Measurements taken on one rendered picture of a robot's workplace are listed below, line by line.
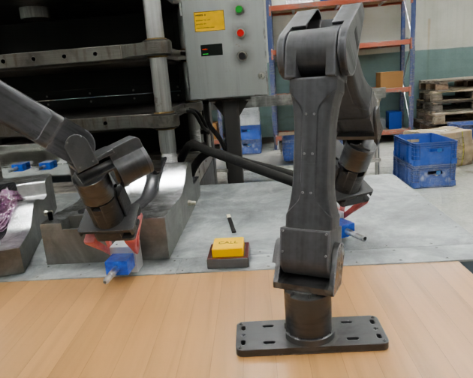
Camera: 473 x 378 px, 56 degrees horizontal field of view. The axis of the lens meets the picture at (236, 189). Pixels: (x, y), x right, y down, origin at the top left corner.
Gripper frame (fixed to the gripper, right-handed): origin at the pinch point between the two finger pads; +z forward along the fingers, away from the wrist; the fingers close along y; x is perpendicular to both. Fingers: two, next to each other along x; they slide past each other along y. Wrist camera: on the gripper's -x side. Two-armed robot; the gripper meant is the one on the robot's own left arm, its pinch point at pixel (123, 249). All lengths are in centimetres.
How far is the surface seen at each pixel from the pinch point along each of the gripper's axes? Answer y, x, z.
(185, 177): -6.0, -31.1, 10.0
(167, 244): -7.1, -4.1, 3.8
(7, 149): 73, -76, 31
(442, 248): -61, -3, 7
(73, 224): 14.0, -9.1, 2.2
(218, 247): -18.1, -1.1, 1.7
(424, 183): -159, -259, 237
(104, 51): 31, -95, 4
